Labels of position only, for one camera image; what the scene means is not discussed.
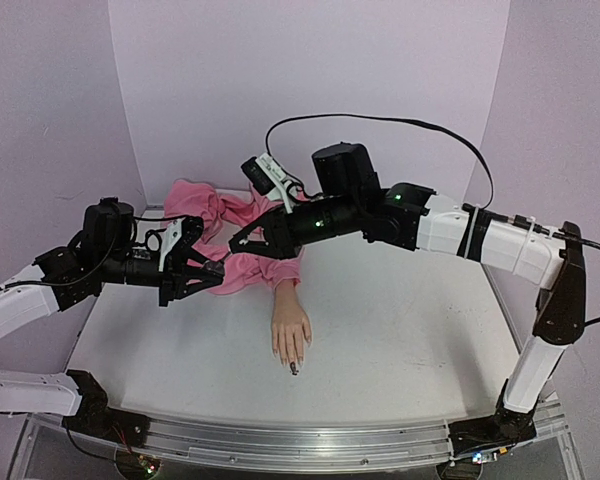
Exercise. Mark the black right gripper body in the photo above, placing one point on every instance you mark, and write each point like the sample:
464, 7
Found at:
272, 233

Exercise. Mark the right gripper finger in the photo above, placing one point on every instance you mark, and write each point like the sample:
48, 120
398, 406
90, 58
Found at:
258, 231
260, 249

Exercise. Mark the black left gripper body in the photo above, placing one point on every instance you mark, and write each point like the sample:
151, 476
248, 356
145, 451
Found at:
173, 277

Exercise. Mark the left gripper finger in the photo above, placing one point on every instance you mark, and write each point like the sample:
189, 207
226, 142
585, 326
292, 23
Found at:
197, 257
189, 284

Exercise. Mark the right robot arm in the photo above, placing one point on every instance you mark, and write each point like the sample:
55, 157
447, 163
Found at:
413, 218

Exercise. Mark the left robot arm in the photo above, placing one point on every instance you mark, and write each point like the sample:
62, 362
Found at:
104, 251

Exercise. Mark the mannequin hand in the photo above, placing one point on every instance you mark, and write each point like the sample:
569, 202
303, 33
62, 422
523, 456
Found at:
291, 332

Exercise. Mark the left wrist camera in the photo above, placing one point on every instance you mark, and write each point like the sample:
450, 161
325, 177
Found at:
172, 234

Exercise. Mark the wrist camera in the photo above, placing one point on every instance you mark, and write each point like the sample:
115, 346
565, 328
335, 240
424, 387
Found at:
270, 180
172, 234

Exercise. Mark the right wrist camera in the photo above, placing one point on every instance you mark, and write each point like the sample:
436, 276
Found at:
270, 180

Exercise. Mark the aluminium front rail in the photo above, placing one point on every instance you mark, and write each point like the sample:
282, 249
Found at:
118, 444

